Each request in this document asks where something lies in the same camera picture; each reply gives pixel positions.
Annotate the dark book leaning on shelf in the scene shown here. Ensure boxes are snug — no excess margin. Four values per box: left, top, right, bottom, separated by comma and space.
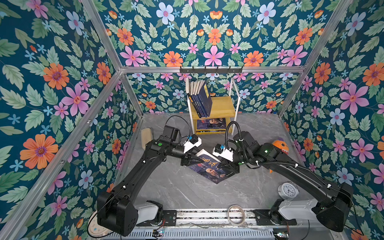
185, 78, 192, 114

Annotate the beige glasses case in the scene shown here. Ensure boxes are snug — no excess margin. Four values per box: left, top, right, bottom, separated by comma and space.
141, 128, 153, 150

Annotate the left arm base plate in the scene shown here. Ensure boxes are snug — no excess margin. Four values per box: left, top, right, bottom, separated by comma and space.
159, 210, 178, 227

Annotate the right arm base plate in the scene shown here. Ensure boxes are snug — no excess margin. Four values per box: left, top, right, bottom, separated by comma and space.
252, 209, 297, 226

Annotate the black hook rail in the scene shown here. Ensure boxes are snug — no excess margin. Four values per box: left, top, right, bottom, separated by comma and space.
179, 66, 243, 75

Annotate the dark old man cover book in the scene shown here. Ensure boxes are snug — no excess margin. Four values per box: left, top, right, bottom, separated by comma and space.
188, 150, 234, 184

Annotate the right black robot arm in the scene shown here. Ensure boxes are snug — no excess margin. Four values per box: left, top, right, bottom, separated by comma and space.
213, 131, 354, 232

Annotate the orange shark plush toy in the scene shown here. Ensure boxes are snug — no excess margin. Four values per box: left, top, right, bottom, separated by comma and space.
272, 138, 290, 163

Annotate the beige round wall clock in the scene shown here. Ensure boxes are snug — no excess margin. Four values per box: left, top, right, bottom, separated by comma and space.
87, 211, 113, 239

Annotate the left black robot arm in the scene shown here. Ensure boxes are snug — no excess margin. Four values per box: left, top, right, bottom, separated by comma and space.
88, 126, 202, 238

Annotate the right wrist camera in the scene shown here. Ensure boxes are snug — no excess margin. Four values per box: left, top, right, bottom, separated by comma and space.
213, 144, 234, 162

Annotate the navy book yellow label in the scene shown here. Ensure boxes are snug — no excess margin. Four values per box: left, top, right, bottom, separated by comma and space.
190, 81, 200, 117

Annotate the clear tape roll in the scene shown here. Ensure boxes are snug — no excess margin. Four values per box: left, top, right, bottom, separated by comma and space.
226, 205, 246, 227

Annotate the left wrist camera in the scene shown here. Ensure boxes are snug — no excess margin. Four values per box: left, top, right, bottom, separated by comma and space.
183, 134, 202, 154

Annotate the white alarm clock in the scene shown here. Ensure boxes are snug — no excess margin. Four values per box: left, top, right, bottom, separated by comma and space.
278, 182, 299, 201

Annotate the yellow cartoon cover book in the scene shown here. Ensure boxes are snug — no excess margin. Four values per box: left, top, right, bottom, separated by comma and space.
196, 129, 226, 135

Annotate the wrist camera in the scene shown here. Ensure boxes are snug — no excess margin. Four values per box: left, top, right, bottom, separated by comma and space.
183, 134, 202, 154
213, 144, 234, 162

